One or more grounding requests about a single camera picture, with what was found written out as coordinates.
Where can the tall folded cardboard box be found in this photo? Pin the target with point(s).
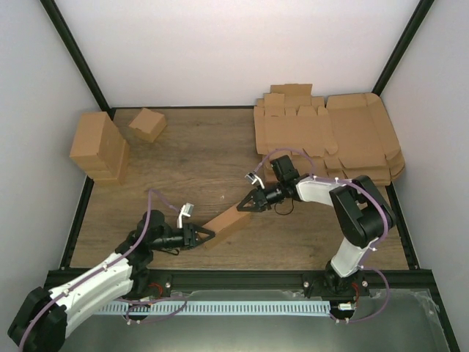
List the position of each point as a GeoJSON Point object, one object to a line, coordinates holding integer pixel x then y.
{"type": "Point", "coordinates": [95, 132]}

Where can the right black frame post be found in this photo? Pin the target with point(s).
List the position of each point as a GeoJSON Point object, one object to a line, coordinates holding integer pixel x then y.
{"type": "Point", "coordinates": [403, 43]}

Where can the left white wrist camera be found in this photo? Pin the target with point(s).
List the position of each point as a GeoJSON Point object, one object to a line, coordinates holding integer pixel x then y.
{"type": "Point", "coordinates": [185, 212]}

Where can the large flat cardboard blanks stack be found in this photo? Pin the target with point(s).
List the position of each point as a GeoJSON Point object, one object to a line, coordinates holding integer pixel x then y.
{"type": "Point", "coordinates": [366, 140]}

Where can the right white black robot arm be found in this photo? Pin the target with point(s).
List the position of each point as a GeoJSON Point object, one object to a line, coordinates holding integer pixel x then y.
{"type": "Point", "coordinates": [363, 214]}

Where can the low folded cardboard box stack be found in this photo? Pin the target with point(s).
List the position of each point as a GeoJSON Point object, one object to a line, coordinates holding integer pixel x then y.
{"type": "Point", "coordinates": [110, 167]}

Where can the light blue slotted cable duct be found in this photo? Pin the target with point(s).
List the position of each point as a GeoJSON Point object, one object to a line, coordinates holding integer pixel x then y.
{"type": "Point", "coordinates": [221, 308]}

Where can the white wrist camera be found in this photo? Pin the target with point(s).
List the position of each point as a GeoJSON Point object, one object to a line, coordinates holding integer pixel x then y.
{"type": "Point", "coordinates": [255, 180]}
{"type": "Point", "coordinates": [185, 212]}

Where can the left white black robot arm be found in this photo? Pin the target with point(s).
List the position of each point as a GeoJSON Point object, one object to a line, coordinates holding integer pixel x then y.
{"type": "Point", "coordinates": [47, 317]}

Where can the stack of flat cardboard blanks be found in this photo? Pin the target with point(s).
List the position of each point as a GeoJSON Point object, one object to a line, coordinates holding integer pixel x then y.
{"type": "Point", "coordinates": [288, 120]}

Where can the small folded cardboard box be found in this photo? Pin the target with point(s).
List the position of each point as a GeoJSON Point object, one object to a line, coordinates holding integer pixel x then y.
{"type": "Point", "coordinates": [148, 125]}

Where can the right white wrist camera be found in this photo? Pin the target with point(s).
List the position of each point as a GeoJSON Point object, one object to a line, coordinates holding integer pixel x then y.
{"type": "Point", "coordinates": [255, 180]}

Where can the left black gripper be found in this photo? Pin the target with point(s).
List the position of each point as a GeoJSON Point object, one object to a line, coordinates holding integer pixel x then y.
{"type": "Point", "coordinates": [190, 235]}

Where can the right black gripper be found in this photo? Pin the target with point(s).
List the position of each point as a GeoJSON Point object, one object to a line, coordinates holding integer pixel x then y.
{"type": "Point", "coordinates": [260, 201]}

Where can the grey metal base plate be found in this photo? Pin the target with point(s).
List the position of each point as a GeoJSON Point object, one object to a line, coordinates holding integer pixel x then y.
{"type": "Point", "coordinates": [400, 320]}

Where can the left black frame post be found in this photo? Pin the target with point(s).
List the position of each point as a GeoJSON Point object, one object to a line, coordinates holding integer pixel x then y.
{"type": "Point", "coordinates": [59, 23]}

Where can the black frame post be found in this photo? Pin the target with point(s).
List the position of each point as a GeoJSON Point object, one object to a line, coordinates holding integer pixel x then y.
{"type": "Point", "coordinates": [59, 23]}
{"type": "Point", "coordinates": [403, 43]}

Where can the black aluminium frame rail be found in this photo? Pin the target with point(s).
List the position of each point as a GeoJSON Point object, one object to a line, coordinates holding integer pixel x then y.
{"type": "Point", "coordinates": [190, 280]}

